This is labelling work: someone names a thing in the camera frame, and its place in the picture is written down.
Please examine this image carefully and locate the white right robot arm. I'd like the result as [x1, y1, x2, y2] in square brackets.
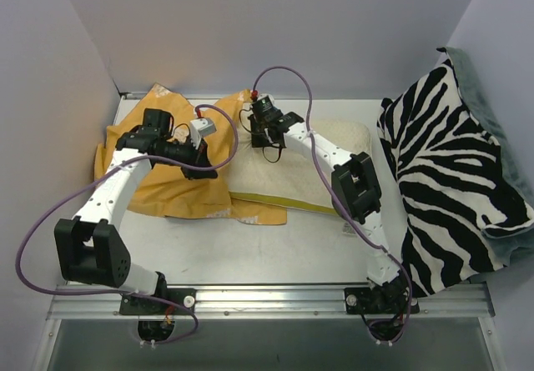
[248, 91, 412, 312]

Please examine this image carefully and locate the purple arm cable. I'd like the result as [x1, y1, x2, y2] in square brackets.
[251, 66, 414, 344]
[15, 103, 241, 345]

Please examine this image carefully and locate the aluminium front rail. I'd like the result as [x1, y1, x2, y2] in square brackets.
[46, 282, 496, 321]

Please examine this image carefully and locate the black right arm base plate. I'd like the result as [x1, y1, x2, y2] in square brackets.
[344, 287, 420, 316]

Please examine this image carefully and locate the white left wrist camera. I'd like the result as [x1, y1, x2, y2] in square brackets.
[189, 118, 216, 147]

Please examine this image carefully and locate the cream quilted pillow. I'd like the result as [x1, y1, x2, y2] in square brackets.
[225, 120, 371, 215]

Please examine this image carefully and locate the yellow pillowcase with blue lining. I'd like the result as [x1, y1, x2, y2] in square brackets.
[93, 82, 289, 226]

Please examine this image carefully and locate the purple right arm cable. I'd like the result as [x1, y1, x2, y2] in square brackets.
[251, 66, 414, 344]

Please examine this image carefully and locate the zebra striped blanket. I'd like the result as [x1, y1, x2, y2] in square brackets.
[377, 61, 533, 298]

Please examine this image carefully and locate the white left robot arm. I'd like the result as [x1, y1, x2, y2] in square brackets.
[54, 108, 218, 313]

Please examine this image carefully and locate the grey green towel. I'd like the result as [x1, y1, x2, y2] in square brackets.
[436, 46, 534, 268]

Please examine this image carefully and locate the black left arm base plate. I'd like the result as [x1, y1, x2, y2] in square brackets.
[118, 287, 197, 316]

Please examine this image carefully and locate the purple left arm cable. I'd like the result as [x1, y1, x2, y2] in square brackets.
[15, 103, 241, 345]

